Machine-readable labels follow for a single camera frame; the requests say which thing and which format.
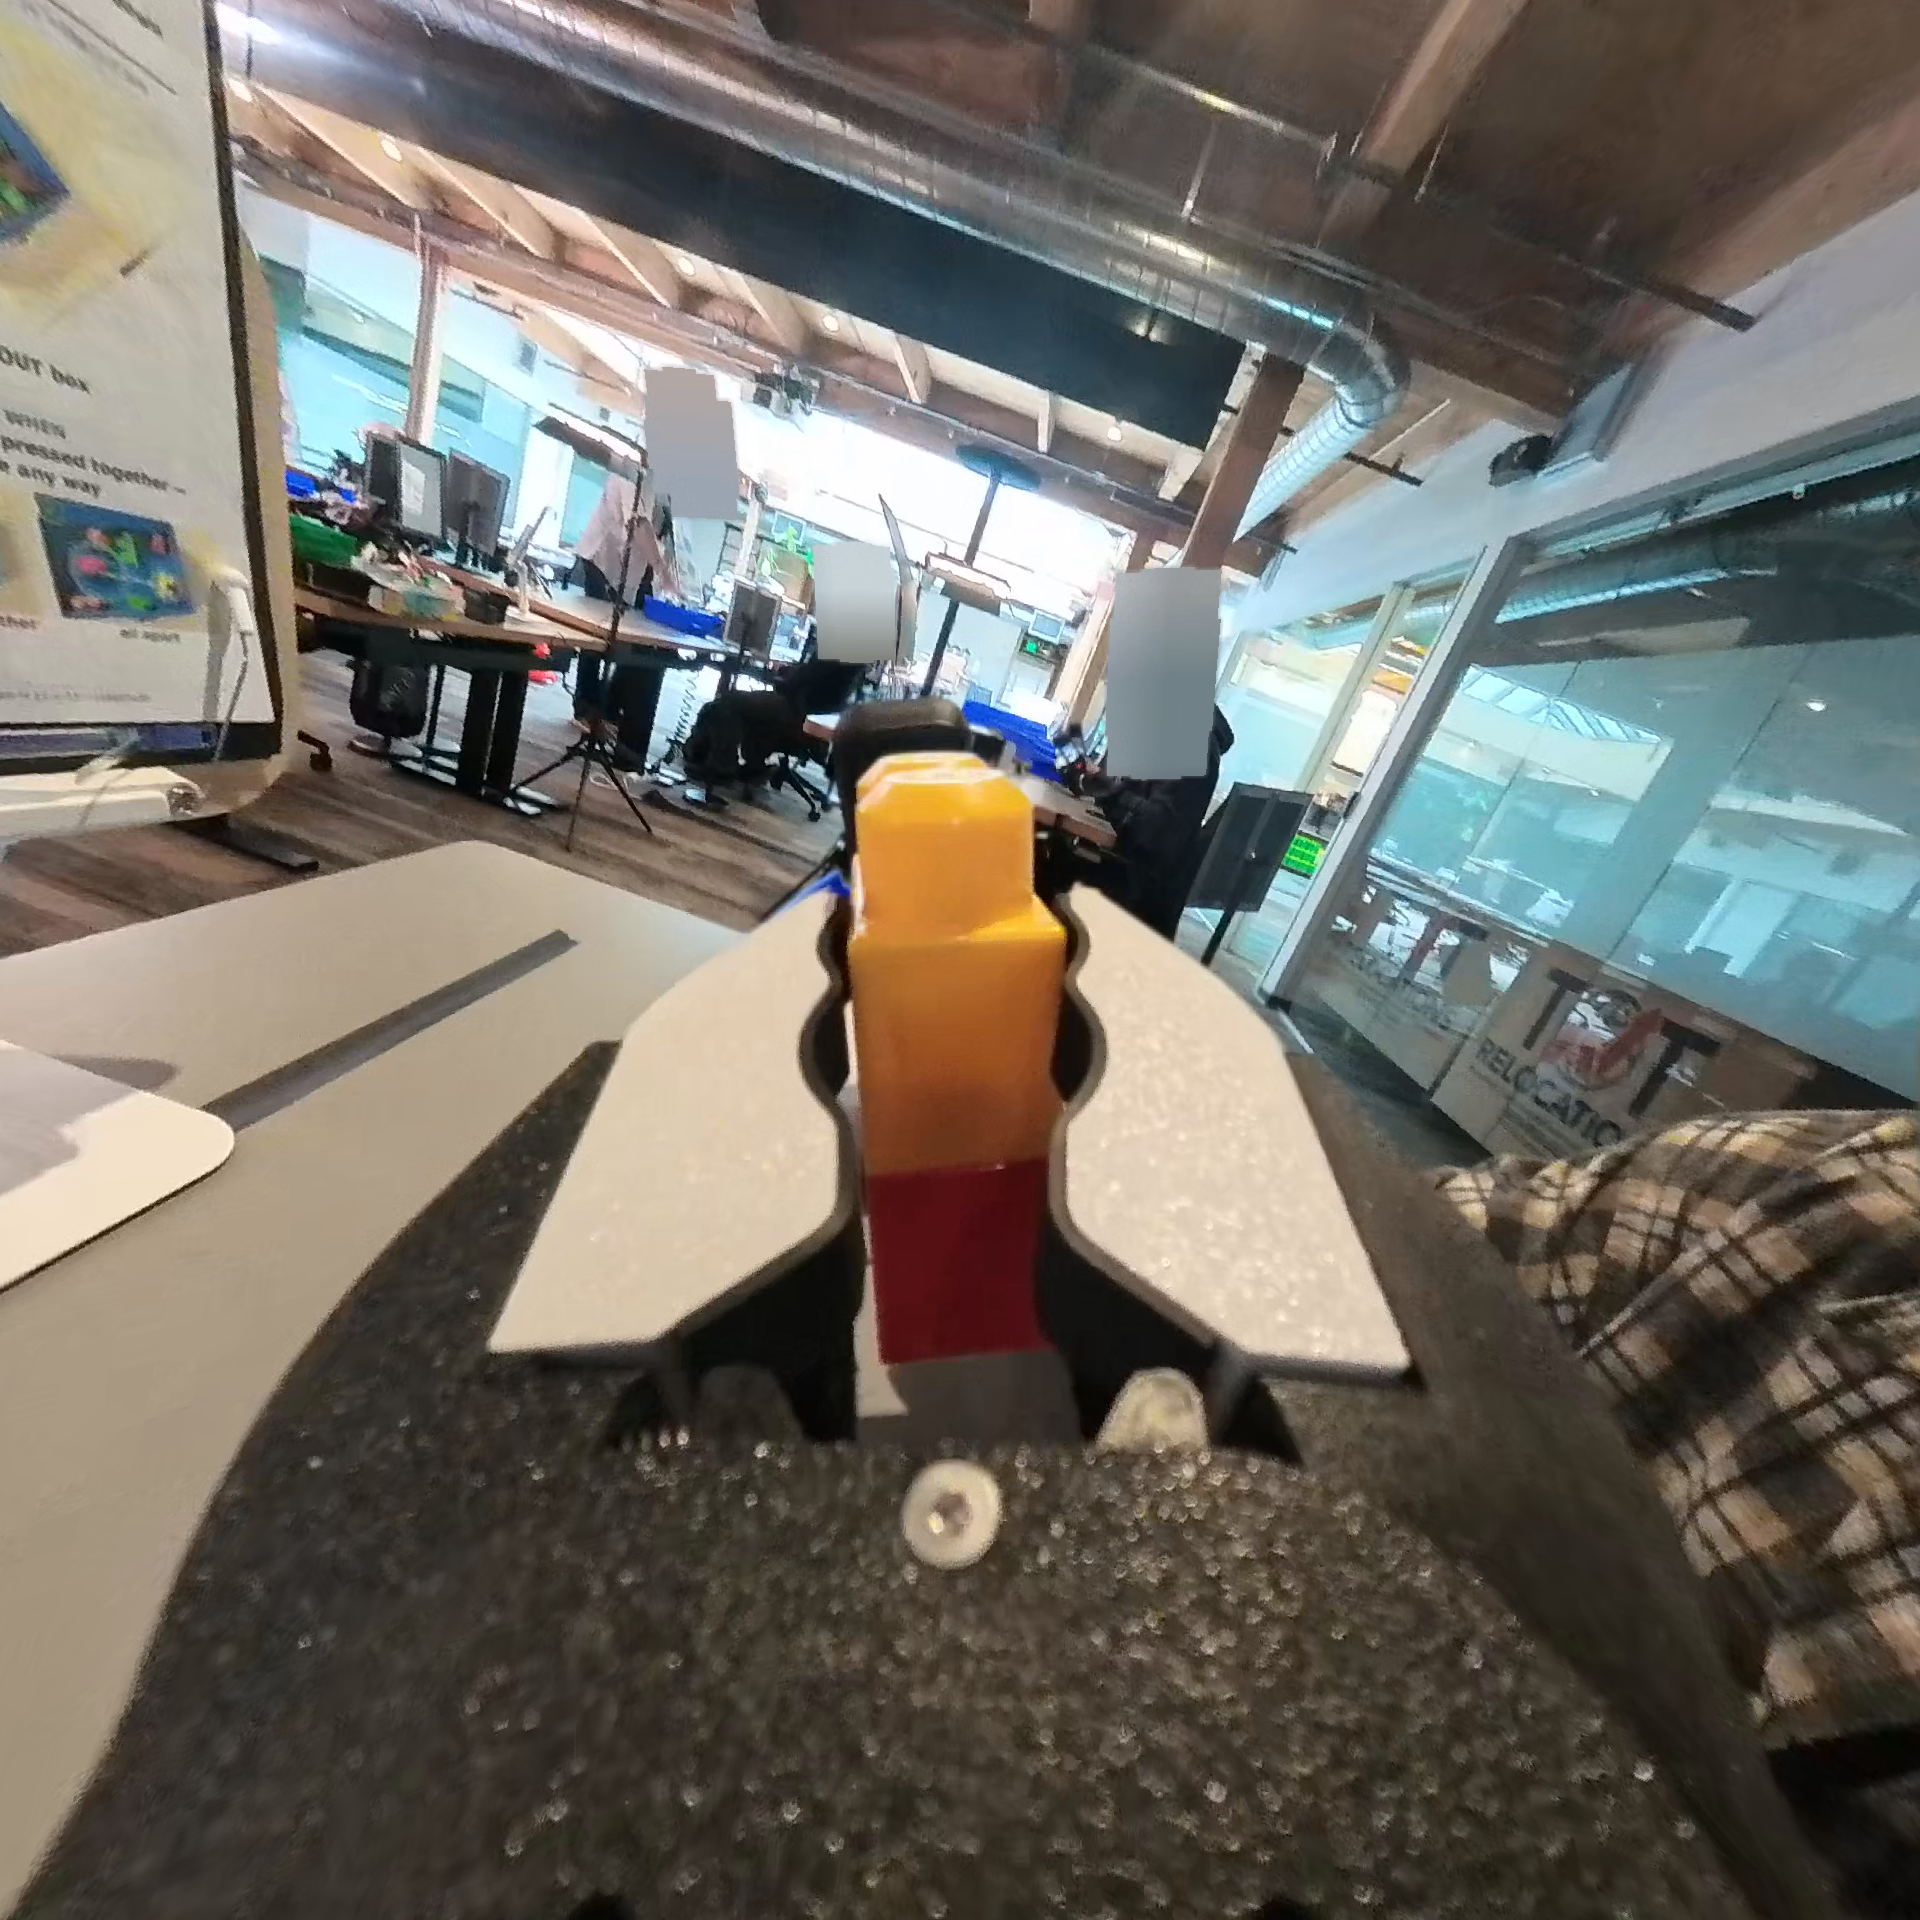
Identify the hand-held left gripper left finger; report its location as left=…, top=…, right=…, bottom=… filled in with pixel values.
left=491, top=894, right=874, bottom=1369

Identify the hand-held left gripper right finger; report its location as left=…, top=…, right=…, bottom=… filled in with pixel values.
left=1043, top=886, right=1416, bottom=1382

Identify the red mega block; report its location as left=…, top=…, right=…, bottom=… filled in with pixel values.
left=863, top=1162, right=1049, bottom=1369

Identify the yellow one-stud block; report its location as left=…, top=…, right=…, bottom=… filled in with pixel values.
left=843, top=754, right=1073, bottom=1174

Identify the person's right forearm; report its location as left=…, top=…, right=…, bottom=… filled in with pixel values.
left=1426, top=1106, right=1920, bottom=1756

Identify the black tripod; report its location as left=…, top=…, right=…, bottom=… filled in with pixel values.
left=507, top=451, right=657, bottom=848

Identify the black floor sign display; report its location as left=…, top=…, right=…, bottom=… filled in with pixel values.
left=1182, top=781, right=1324, bottom=966

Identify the printed cardboard box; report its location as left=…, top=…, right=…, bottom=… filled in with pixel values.
left=1433, top=942, right=1920, bottom=1160

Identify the black ceiling panel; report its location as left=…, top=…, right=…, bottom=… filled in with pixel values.
left=541, top=67, right=1252, bottom=451

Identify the long wooden desk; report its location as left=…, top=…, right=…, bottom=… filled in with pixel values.
left=292, top=577, right=843, bottom=797

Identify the pair of desk monitors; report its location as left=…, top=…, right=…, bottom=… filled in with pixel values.
left=363, top=432, right=514, bottom=575

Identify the wooden instruction sheet board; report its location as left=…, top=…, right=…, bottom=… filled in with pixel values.
left=0, top=0, right=293, bottom=771

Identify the silver ventilation duct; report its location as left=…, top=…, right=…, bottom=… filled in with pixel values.
left=238, top=0, right=1416, bottom=527

